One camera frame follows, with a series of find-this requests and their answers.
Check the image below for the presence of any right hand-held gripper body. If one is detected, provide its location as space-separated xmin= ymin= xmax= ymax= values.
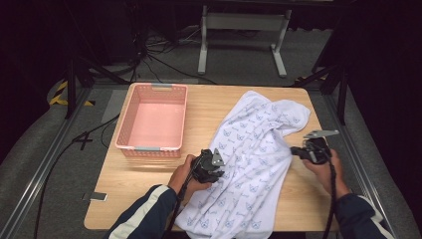
xmin=303 ymin=129 xmax=340 ymax=165

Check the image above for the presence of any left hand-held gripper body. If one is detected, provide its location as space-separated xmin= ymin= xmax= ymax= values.
xmin=191 ymin=147 xmax=227 ymax=183

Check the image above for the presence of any white towel blue cat print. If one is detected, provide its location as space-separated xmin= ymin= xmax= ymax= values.
xmin=174 ymin=90 xmax=312 ymax=239

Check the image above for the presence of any person's right hand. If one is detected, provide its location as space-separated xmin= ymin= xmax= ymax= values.
xmin=302 ymin=148 xmax=351 ymax=198

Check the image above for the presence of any person's left hand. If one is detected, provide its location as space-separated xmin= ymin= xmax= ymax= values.
xmin=167 ymin=153 xmax=213 ymax=200

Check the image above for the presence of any right arm navy sleeve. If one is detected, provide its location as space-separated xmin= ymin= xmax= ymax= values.
xmin=322 ymin=94 xmax=399 ymax=239

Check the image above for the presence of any pink plastic basket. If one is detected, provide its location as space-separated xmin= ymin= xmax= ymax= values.
xmin=114 ymin=83 xmax=189 ymax=159

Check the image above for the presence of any black tripod stand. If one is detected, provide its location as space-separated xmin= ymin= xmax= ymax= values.
xmin=293 ymin=63 xmax=349 ymax=126
xmin=64 ymin=56 xmax=130 ymax=120

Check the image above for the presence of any yellow black hazard tape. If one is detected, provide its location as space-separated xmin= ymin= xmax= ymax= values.
xmin=49 ymin=80 xmax=96 ymax=108

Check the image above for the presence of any left gripper braided black cable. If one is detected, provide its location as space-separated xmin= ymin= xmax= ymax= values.
xmin=162 ymin=155 xmax=204 ymax=239

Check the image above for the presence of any gripper braided black cable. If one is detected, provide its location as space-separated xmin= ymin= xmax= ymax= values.
xmin=322 ymin=150 xmax=337 ymax=239
xmin=162 ymin=155 xmax=204 ymax=239

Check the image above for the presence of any right gripper braided black cable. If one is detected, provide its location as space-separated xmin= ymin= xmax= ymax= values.
xmin=322 ymin=150 xmax=337 ymax=239

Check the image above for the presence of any bundle of black cables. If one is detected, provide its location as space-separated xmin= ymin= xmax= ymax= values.
xmin=130 ymin=26 xmax=218 ymax=86

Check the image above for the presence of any grey metal stand frame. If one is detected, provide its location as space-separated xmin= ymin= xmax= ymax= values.
xmin=197 ymin=5 xmax=293 ymax=79

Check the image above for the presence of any thin black floor cable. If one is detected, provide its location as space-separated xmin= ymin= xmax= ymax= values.
xmin=33 ymin=114 xmax=121 ymax=239

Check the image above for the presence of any aluminium floor rail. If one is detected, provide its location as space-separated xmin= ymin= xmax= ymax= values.
xmin=0 ymin=87 xmax=93 ymax=239

